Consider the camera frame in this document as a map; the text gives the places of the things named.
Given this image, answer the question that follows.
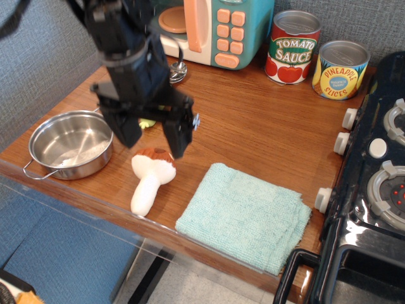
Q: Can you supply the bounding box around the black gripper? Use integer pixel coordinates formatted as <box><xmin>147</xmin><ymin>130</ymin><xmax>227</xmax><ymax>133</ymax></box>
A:
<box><xmin>91</xmin><ymin>51</ymin><xmax>200</xmax><ymax>159</ymax></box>

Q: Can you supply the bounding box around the plush white brown mushroom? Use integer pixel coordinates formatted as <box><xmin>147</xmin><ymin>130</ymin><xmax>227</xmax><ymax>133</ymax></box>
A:
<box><xmin>130</xmin><ymin>148</ymin><xmax>177</xmax><ymax>217</ymax></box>

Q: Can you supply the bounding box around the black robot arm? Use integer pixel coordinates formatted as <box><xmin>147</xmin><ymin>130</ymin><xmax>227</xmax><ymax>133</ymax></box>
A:
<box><xmin>1</xmin><ymin>1</ymin><xmax>198</xmax><ymax>158</ymax></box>

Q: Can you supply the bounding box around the stainless steel pot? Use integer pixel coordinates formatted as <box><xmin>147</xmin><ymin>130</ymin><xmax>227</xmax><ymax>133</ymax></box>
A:
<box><xmin>23</xmin><ymin>110</ymin><xmax>114</xmax><ymax>180</ymax></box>

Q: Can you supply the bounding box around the light green folded cloth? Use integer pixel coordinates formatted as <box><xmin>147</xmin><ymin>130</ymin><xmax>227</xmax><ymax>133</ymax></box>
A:
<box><xmin>175</xmin><ymin>163</ymin><xmax>311</xmax><ymax>276</ymax></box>

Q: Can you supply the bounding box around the teal toy microwave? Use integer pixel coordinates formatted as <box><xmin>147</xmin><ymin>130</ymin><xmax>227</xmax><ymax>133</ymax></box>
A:
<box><xmin>151</xmin><ymin>1</ymin><xmax>275</xmax><ymax>70</ymax></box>

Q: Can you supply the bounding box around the tomato sauce can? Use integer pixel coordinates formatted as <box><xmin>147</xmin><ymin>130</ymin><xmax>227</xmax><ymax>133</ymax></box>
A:
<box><xmin>265</xmin><ymin>10</ymin><xmax>321</xmax><ymax>84</ymax></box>

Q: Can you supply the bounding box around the white stove knob bottom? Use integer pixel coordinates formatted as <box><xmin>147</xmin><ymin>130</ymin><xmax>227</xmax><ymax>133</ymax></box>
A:
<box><xmin>315</xmin><ymin>187</ymin><xmax>332</xmax><ymax>214</ymax></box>

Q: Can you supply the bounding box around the white stove knob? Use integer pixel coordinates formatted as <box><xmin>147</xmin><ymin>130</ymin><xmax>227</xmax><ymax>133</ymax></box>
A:
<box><xmin>342</xmin><ymin>108</ymin><xmax>358</xmax><ymax>130</ymax></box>
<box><xmin>333</xmin><ymin>132</ymin><xmax>350</xmax><ymax>156</ymax></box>
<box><xmin>315</xmin><ymin>187</ymin><xmax>332</xmax><ymax>214</ymax></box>

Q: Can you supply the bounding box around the white stove knob middle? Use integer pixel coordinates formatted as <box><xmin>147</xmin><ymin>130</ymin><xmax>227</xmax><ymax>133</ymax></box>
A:
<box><xmin>333</xmin><ymin>132</ymin><xmax>350</xmax><ymax>156</ymax></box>

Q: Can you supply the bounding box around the white stove knob top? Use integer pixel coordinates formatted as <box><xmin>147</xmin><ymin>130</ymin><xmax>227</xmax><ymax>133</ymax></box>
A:
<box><xmin>342</xmin><ymin>108</ymin><xmax>358</xmax><ymax>130</ymax></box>

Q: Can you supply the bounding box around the pineapple slices can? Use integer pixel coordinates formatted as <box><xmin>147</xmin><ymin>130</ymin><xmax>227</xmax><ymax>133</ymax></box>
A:
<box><xmin>312</xmin><ymin>41</ymin><xmax>370</xmax><ymax>101</ymax></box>

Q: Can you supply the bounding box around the orange plush object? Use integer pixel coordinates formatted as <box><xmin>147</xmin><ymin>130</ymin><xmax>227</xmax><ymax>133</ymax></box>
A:
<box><xmin>15</xmin><ymin>291</ymin><xmax>44</xmax><ymax>304</ymax></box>

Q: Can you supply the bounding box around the black toy stove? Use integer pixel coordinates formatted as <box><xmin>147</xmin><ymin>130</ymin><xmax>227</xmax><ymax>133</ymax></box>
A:
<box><xmin>274</xmin><ymin>51</ymin><xmax>404</xmax><ymax>303</ymax></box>

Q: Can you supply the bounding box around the green handled metal spoon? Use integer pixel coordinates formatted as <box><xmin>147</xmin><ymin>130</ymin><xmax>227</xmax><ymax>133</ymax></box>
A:
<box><xmin>139</xmin><ymin>59</ymin><xmax>187</xmax><ymax>130</ymax></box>

